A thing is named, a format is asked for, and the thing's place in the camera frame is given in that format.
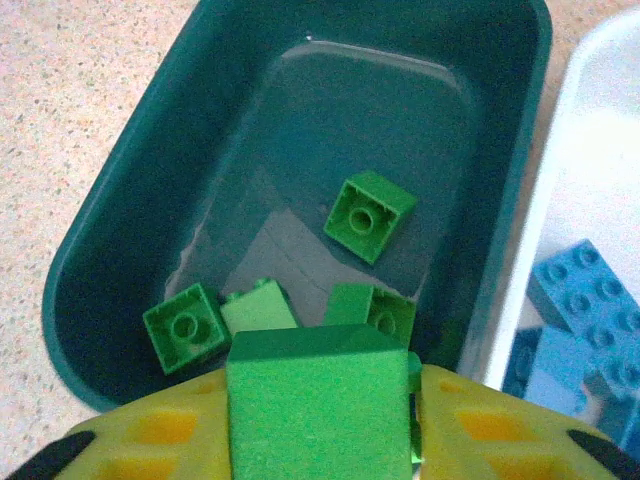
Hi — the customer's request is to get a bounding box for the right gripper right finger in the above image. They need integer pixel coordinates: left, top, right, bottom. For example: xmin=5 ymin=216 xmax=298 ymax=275
xmin=413 ymin=363 xmax=640 ymax=480

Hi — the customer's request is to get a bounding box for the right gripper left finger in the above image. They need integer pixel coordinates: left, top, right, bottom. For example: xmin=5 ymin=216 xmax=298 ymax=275
xmin=9 ymin=367 xmax=234 ymax=480

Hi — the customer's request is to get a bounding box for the blue lego brick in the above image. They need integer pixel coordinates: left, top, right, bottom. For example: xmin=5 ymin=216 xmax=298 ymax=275
xmin=501 ymin=324 xmax=596 ymax=416
xmin=528 ymin=238 xmax=640 ymax=396

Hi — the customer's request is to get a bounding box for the green rounded lego brick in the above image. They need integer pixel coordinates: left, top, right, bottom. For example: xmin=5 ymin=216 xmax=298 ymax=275
xmin=219 ymin=277 xmax=301 ymax=334

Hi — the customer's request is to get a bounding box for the white plastic container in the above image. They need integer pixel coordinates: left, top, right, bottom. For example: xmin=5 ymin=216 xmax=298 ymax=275
xmin=457 ymin=7 xmax=640 ymax=451

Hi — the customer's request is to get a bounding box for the teal plastic container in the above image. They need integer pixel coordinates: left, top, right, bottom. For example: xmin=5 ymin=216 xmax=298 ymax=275
xmin=42 ymin=0 xmax=554 ymax=414

